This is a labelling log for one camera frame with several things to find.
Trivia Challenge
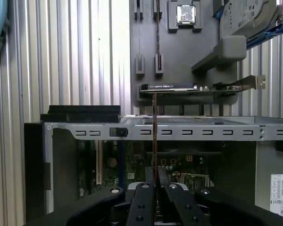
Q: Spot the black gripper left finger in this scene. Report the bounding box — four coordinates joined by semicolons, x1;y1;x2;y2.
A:
25;166;157;226

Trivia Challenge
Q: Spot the silver CPU chip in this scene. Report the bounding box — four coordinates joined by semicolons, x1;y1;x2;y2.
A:
176;5;195;24

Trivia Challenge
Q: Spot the grey power supply unit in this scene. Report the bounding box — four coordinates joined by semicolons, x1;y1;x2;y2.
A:
254;143;283;217

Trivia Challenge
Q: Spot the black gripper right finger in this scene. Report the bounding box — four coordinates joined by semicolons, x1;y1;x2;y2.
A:
158;166;283;226

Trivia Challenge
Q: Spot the grey parts rack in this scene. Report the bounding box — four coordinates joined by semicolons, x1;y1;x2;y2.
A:
129;0;248;109

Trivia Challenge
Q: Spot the green motherboard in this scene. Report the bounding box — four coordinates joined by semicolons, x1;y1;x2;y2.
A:
75;140;217;196

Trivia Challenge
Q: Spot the hard disk in blue carrier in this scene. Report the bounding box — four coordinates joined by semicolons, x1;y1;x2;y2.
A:
212;0;283;50

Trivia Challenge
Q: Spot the black PC case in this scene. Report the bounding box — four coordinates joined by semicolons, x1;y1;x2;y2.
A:
23;105;283;226

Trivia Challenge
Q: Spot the metal socket cover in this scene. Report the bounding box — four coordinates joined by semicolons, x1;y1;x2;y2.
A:
176;171;214;190

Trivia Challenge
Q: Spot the RAM memory stick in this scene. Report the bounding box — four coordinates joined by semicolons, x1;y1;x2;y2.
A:
156;0;161;71
152;92;160;224

